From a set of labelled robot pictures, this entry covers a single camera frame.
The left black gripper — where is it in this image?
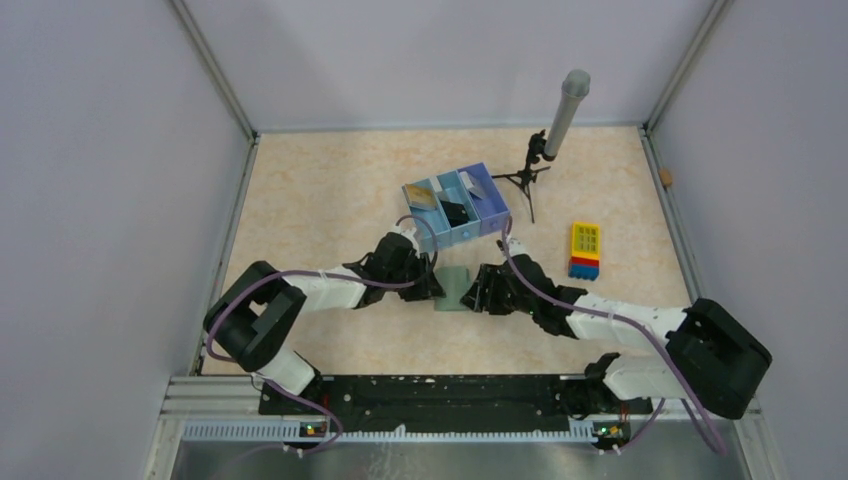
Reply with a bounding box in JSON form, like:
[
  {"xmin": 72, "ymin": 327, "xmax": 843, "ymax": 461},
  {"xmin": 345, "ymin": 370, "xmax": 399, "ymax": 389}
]
[{"xmin": 385, "ymin": 251, "xmax": 446, "ymax": 301}]

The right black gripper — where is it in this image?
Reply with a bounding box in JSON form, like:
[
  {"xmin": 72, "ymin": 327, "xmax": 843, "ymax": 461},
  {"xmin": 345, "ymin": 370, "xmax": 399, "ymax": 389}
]
[{"xmin": 461, "ymin": 263, "xmax": 537, "ymax": 315}]

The green leather card holder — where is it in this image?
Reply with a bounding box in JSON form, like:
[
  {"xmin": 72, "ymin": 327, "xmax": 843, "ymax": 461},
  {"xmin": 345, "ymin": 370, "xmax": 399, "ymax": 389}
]
[{"xmin": 434, "ymin": 266, "xmax": 472, "ymax": 312}]

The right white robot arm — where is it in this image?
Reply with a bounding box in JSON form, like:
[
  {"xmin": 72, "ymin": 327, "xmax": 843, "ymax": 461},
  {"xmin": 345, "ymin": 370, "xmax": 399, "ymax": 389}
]
[{"xmin": 461, "ymin": 238, "xmax": 773, "ymax": 420}]

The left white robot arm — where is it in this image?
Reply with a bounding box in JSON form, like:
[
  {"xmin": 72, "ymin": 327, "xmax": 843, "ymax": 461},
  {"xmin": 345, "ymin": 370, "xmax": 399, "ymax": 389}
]
[{"xmin": 203, "ymin": 227, "xmax": 443, "ymax": 414}]

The light blue card tray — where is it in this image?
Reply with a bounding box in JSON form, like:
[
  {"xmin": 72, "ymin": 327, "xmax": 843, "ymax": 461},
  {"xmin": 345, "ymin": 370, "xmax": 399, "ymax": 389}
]
[{"xmin": 406, "ymin": 179, "xmax": 450, "ymax": 253}]

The middle blue card tray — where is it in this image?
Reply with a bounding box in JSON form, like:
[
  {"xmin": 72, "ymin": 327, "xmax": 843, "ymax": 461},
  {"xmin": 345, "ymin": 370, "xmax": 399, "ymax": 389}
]
[{"xmin": 433, "ymin": 170, "xmax": 481, "ymax": 245}]

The purple card tray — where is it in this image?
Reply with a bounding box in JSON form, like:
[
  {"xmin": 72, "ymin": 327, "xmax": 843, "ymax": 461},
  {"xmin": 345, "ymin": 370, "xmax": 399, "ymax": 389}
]
[{"xmin": 457, "ymin": 163, "xmax": 510, "ymax": 237}]

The coloured toy brick block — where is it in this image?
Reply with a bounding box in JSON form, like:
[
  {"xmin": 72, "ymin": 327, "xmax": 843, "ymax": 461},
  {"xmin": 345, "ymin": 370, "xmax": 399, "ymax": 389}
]
[{"xmin": 567, "ymin": 222, "xmax": 601, "ymax": 281}]

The grey cylinder on tripod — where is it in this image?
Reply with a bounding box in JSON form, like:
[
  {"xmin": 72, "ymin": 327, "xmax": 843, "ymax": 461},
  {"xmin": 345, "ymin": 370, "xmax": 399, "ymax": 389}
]
[{"xmin": 542, "ymin": 69, "xmax": 591, "ymax": 161}]

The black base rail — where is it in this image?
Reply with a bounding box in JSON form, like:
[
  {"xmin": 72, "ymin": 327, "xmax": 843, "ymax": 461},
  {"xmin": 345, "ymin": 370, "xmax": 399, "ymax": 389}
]
[{"xmin": 258, "ymin": 374, "xmax": 653, "ymax": 433}]

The small brown wall piece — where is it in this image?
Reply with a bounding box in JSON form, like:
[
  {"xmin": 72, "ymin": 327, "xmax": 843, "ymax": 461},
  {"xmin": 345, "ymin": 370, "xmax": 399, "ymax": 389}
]
[{"xmin": 657, "ymin": 168, "xmax": 673, "ymax": 189}]

